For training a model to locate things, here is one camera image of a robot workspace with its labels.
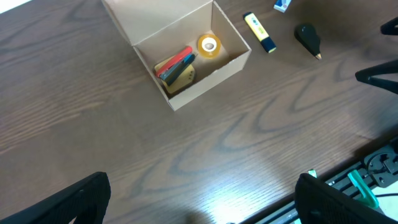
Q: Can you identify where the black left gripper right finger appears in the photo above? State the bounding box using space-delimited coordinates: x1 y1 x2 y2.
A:
294 174 397 224

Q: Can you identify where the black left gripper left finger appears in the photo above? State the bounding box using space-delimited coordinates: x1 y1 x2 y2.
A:
1 172 111 224

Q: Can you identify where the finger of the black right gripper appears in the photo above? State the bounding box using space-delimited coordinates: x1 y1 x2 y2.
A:
354 59 398 95
380 17 398 35

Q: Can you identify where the black correction tape dispenser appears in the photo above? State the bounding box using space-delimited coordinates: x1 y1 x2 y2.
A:
294 23 322 60

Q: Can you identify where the red black stapler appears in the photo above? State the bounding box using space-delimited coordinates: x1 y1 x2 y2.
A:
155 46 195 86

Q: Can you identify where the yellow adhesive tape roll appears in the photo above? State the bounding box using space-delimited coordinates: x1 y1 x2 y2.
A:
197 34 221 58

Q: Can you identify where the small green clip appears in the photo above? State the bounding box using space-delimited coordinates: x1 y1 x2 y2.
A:
308 169 317 178

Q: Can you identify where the yellow blue highlighter pen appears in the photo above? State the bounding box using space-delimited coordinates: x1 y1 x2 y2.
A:
243 12 276 53

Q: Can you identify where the white blue staples box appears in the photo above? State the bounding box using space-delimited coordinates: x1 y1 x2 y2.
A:
274 0 292 13

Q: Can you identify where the yellow sticky note pad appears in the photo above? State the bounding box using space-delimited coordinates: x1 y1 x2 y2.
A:
159 65 196 97

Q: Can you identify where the open cardboard box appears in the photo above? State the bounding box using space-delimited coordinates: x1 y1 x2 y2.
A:
103 0 251 111

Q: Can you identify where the black mounting rail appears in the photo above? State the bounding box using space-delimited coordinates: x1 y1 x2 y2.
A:
245 137 397 223

